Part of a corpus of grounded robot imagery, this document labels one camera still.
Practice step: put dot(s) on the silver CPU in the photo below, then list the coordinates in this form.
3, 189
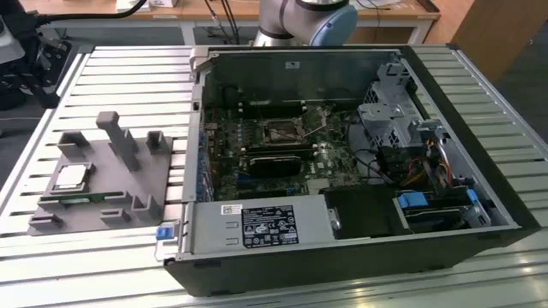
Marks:
73, 177

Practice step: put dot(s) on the CPU socket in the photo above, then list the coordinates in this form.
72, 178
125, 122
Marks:
283, 132

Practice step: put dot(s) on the black RAM slot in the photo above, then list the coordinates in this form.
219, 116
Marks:
277, 153
277, 148

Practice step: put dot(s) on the black expansion slot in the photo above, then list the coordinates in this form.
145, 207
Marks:
265, 192

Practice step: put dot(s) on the white box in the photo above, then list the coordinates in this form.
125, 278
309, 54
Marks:
132, 4

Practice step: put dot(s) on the wooden desk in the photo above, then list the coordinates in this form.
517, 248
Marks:
192, 8

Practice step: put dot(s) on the grey parts rack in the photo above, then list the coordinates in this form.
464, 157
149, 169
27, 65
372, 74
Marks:
107, 179

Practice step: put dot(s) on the green RAM stick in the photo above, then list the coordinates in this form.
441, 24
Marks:
100, 196

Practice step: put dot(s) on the blue case latch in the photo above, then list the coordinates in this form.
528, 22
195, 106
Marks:
165, 233

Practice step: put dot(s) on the black graphics card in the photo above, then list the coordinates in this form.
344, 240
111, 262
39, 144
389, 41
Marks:
273, 166

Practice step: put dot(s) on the grey power supply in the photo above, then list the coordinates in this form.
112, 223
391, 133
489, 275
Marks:
209, 221

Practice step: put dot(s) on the metal locking lever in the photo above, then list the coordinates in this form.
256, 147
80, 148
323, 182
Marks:
316, 130

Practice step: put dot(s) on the green motherboard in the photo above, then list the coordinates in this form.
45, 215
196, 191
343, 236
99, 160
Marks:
329, 160

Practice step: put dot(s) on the grey metal drive cage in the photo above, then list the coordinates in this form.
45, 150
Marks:
385, 118

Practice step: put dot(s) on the black open PC case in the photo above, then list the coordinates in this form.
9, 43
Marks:
343, 272

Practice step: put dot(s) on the hard disk in blue carrier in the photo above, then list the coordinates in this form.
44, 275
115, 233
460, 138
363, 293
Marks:
412, 202

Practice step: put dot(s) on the brown wooden cabinet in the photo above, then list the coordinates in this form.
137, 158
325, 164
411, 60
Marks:
500, 35

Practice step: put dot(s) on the blue plastic clip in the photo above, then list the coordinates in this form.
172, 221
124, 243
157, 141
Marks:
472, 196

